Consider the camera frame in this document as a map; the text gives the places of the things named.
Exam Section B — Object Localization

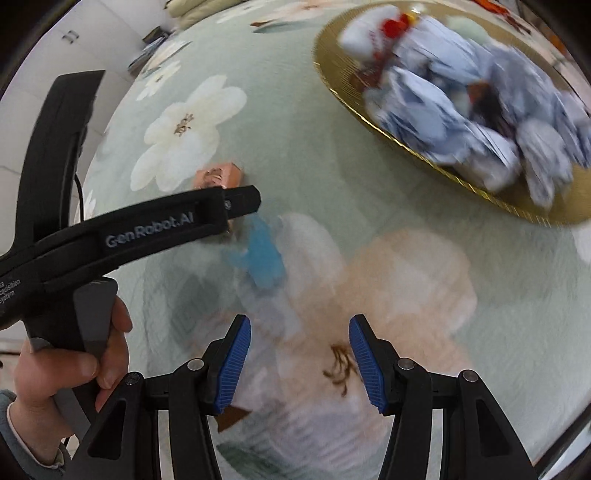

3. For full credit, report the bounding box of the black cable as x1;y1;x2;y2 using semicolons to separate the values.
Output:
73;173;90;224

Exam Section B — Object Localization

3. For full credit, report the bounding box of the person's left forearm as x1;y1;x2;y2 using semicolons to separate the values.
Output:
0;390;70;480

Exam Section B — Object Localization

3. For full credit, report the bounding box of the gold woven tray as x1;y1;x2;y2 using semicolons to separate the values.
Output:
314;2;591;227

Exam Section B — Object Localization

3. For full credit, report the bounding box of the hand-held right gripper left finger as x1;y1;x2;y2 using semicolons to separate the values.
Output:
69;314;253;480

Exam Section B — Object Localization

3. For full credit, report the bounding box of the cream pillow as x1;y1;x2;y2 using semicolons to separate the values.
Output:
168;0;259;20

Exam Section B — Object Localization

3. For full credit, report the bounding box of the pile of crumpled papers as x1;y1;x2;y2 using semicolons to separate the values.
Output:
339;14;591;208

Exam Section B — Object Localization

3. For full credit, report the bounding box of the small brown box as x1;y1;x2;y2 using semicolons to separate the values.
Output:
193;161;245;191

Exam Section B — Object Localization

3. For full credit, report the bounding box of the small green plush ball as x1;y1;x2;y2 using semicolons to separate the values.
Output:
445;15;490;42

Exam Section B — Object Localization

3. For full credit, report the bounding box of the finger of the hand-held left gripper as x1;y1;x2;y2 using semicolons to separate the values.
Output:
92;184;262;274

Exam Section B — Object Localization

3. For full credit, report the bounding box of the blue plush toy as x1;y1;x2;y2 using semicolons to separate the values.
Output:
224;217;287;291

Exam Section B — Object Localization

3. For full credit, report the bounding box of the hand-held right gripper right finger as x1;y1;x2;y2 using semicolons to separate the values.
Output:
348;314;539;480

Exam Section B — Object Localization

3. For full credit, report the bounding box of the floral green blanket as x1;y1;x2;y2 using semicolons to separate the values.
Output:
74;0;591;480

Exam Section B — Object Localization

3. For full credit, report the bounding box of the person's left hand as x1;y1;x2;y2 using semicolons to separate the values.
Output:
13;295;134;446

